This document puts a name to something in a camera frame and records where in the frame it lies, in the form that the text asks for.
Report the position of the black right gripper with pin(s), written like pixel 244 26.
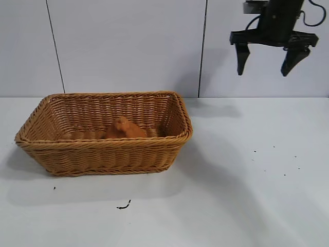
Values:
pixel 276 28

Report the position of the knobbed orange fruit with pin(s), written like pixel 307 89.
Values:
pixel 126 131

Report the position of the brown woven wicker basket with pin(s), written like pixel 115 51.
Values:
pixel 102 157

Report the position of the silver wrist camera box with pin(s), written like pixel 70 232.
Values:
pixel 253 6

